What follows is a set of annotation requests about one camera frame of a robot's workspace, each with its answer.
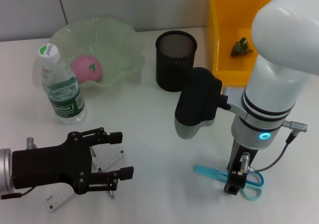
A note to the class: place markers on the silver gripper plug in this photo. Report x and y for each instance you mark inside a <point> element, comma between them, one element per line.
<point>30,142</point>
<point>245,161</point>

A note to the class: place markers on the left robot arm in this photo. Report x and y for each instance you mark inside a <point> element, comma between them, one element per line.
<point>5,171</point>

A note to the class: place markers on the green plastic wrapper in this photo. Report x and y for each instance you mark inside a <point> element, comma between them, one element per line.
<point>240,48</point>

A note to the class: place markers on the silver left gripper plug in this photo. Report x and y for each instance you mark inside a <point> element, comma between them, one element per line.
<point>30,142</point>

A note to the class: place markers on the clear water bottle green label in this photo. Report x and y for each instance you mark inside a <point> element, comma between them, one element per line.
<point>64,89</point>

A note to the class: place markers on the clear plastic ruler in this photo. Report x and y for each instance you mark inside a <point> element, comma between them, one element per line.
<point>109,158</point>

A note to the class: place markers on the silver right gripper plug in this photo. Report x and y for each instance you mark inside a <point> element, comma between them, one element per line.
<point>245,161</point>

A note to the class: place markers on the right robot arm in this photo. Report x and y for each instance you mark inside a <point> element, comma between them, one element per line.
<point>274,64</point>

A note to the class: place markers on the pink peach ball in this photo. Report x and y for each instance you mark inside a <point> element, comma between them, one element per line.
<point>82,67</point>

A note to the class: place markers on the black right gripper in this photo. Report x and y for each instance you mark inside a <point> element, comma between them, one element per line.
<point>239,159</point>

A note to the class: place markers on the black mesh pen cup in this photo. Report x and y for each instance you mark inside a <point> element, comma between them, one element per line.
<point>172,59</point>

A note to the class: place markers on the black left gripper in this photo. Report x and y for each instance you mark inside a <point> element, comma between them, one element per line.
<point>52,166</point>

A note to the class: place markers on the blue scissors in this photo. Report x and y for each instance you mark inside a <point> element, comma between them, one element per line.
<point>203,170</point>

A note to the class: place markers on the silver ballpoint pen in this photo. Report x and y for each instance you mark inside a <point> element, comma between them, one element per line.
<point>111,194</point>

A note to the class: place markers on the translucent green glass fruit plate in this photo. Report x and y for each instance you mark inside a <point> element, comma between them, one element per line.
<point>112,39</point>

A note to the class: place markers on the yellow plastic storage bin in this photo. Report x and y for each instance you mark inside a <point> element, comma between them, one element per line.
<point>229,15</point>

